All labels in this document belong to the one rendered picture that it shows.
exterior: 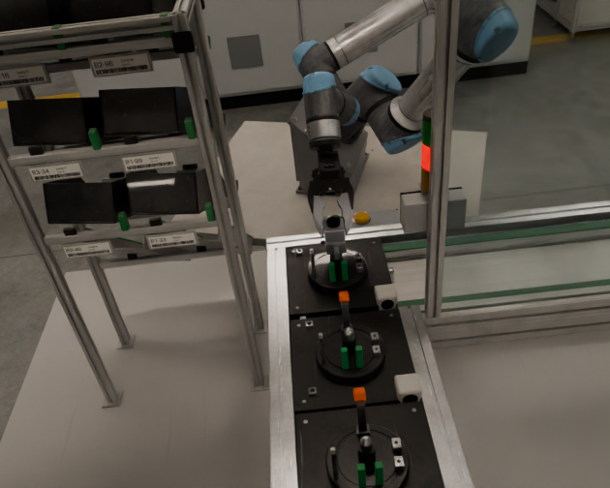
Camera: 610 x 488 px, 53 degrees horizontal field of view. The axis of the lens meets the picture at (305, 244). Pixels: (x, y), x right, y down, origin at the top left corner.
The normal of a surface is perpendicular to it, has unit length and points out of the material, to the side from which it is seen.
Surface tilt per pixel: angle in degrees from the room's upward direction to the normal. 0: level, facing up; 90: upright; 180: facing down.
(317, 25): 90
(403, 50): 90
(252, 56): 90
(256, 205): 0
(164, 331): 0
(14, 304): 0
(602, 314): 90
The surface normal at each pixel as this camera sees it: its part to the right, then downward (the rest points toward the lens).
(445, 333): 0.06, 0.61
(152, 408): -0.10, -0.78
